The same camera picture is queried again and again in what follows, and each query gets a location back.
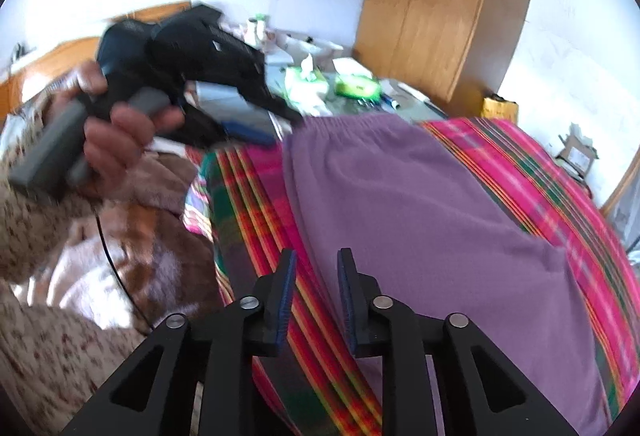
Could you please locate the floral patterned sleeve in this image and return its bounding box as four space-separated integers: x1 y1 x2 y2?
0 91 156 436

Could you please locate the brown blanket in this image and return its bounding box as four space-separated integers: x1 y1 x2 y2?
12 149 222 333

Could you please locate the wooden wardrobe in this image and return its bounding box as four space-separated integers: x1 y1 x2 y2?
352 0 530 117

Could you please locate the cardboard box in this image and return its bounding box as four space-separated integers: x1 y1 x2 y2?
555 123 599 179

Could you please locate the person's left hand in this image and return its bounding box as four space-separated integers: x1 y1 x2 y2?
44 59 187 200

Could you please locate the black cable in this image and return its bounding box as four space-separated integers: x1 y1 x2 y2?
93 213 155 333

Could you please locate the yellow snack bag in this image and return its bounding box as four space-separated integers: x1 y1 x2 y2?
480 94 518 124

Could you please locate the green white tissue pack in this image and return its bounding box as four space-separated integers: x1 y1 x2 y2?
284 54 331 117

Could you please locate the pink plaid cloth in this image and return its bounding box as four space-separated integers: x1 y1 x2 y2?
180 117 633 436

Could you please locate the purple knit sweater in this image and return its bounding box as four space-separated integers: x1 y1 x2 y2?
283 113 608 435

